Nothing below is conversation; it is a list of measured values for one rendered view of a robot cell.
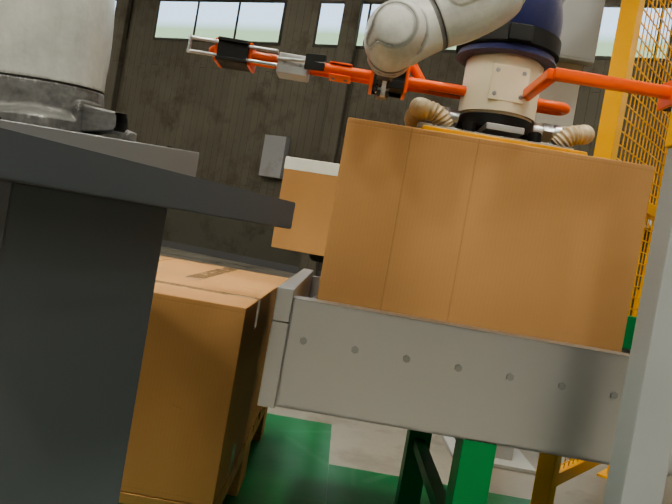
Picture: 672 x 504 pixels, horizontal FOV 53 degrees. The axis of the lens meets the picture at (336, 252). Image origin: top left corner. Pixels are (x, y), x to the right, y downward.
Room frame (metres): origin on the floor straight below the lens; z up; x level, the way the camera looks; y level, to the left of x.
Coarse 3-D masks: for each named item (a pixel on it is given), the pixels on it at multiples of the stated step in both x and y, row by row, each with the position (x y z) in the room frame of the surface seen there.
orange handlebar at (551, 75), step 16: (256, 64) 1.53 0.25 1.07; (336, 64) 1.49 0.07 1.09; (336, 80) 1.53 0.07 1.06; (352, 80) 1.53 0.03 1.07; (368, 80) 1.52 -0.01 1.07; (416, 80) 1.48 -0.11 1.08; (544, 80) 1.27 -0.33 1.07; (560, 80) 1.24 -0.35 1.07; (576, 80) 1.24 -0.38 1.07; (592, 80) 1.24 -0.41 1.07; (608, 80) 1.24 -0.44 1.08; (624, 80) 1.24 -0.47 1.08; (448, 96) 1.52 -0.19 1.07; (528, 96) 1.40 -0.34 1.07; (656, 96) 1.24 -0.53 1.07; (544, 112) 1.52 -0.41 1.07; (560, 112) 1.51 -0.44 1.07
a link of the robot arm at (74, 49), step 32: (0, 0) 0.76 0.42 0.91; (32, 0) 0.76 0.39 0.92; (64, 0) 0.78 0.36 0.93; (96, 0) 0.81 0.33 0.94; (0, 32) 0.76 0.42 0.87; (32, 32) 0.76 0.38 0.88; (64, 32) 0.78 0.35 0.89; (96, 32) 0.81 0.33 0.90; (0, 64) 0.77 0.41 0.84; (32, 64) 0.77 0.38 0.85; (64, 64) 0.79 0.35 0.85; (96, 64) 0.82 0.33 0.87
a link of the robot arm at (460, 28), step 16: (448, 0) 1.14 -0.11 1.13; (464, 0) 1.13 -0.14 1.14; (480, 0) 1.13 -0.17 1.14; (496, 0) 1.13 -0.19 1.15; (512, 0) 1.14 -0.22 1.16; (448, 16) 1.14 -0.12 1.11; (464, 16) 1.14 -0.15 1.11; (480, 16) 1.14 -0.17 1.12; (496, 16) 1.15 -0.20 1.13; (512, 16) 1.17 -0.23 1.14; (448, 32) 1.15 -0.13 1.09; (464, 32) 1.16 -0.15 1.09; (480, 32) 1.17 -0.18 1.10
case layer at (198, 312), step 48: (192, 288) 1.48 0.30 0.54; (240, 288) 1.66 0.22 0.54; (192, 336) 1.30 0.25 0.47; (240, 336) 1.30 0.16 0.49; (144, 384) 1.31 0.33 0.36; (192, 384) 1.30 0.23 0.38; (240, 384) 1.41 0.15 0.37; (144, 432) 1.31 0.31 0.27; (192, 432) 1.30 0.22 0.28; (240, 432) 1.58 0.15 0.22; (144, 480) 1.31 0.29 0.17; (192, 480) 1.30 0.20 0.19
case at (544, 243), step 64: (384, 128) 1.32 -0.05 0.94; (384, 192) 1.32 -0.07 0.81; (448, 192) 1.31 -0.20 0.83; (512, 192) 1.30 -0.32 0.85; (576, 192) 1.30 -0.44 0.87; (640, 192) 1.29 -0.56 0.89; (384, 256) 1.32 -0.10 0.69; (448, 256) 1.31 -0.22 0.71; (512, 256) 1.30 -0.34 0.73; (576, 256) 1.30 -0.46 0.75; (448, 320) 1.31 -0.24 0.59; (512, 320) 1.30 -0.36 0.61; (576, 320) 1.29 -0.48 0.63
